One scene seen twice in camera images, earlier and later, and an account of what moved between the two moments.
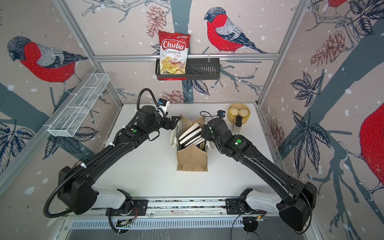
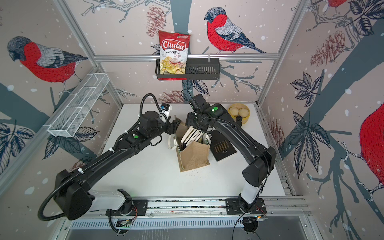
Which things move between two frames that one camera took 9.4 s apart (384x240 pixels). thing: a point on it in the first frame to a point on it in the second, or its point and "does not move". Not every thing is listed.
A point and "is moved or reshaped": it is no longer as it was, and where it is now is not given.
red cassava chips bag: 173,54 does not move
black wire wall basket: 196,69 does not move
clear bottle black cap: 237,127 does not move
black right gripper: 206,132 to 188,121
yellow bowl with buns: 236,109 does not move
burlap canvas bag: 190,157 is moved or reshaped
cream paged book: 195,127 is moved or reshaped
